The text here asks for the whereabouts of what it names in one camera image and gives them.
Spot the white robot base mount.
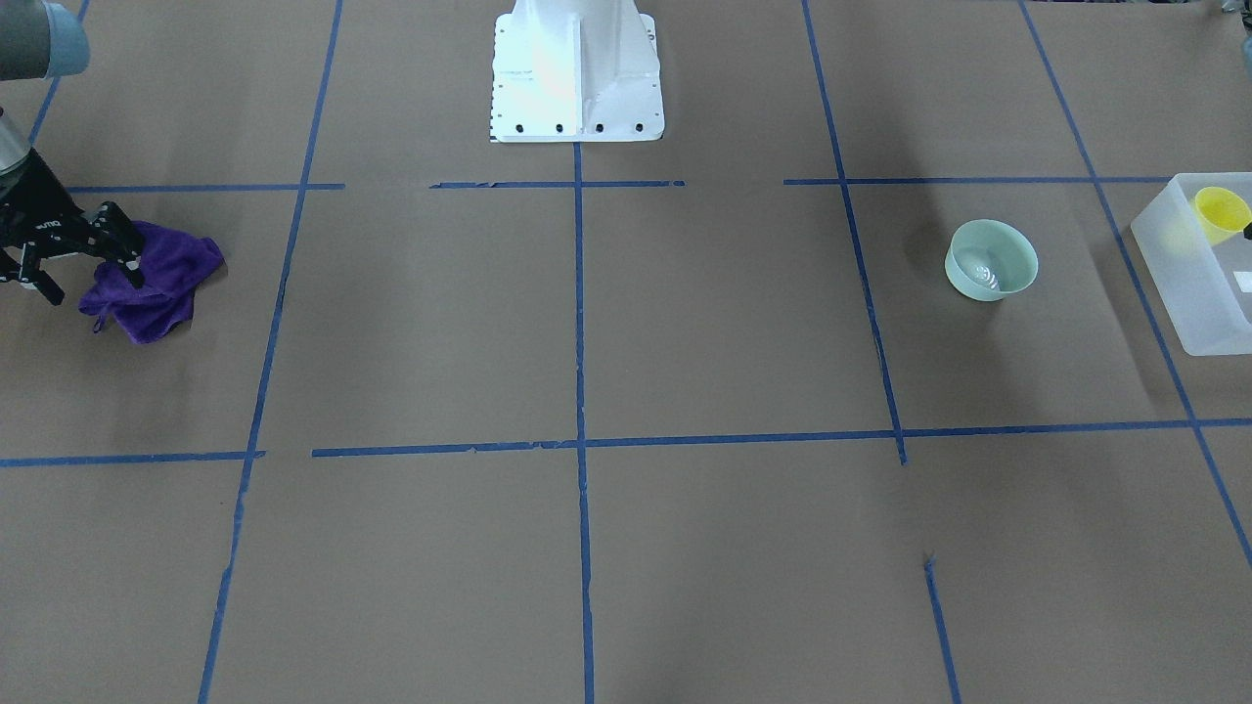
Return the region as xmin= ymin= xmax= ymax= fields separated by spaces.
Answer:
xmin=490 ymin=1 xmax=666 ymax=144

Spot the clear plastic storage box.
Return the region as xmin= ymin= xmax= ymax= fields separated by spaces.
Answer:
xmin=1131 ymin=172 xmax=1251 ymax=356

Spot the purple cloth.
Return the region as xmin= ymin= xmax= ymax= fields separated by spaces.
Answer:
xmin=78 ymin=220 xmax=225 ymax=346

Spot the yellow plastic cup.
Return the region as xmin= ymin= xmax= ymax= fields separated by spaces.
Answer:
xmin=1192 ymin=185 xmax=1251 ymax=246

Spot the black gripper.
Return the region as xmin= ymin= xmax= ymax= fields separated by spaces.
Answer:
xmin=1 ymin=149 xmax=145 ymax=306

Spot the light green bowl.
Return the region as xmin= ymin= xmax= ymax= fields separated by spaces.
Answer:
xmin=944 ymin=219 xmax=1039 ymax=302

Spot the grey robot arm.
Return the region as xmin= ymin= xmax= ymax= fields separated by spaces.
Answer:
xmin=1 ymin=1 xmax=145 ymax=306

